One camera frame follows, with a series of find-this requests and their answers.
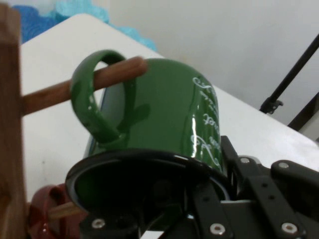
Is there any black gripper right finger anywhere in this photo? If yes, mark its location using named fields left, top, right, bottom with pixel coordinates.
left=220, top=135, right=319, bottom=239

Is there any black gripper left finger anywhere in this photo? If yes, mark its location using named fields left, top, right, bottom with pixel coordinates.
left=80, top=183, right=235, bottom=239

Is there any green enamel mug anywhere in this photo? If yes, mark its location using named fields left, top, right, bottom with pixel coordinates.
left=65, top=49, right=235, bottom=219

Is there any black tripod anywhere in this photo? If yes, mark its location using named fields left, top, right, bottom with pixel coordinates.
left=258, top=33, right=319, bottom=130

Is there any red enamel mug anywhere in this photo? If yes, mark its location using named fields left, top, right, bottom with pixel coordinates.
left=26, top=183, right=88, bottom=239

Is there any brown wooden mug tree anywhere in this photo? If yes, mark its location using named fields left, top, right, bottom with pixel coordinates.
left=0, top=4, right=149, bottom=239

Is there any light blue foam mat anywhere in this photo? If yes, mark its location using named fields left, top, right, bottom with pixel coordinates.
left=53, top=0, right=158, bottom=52

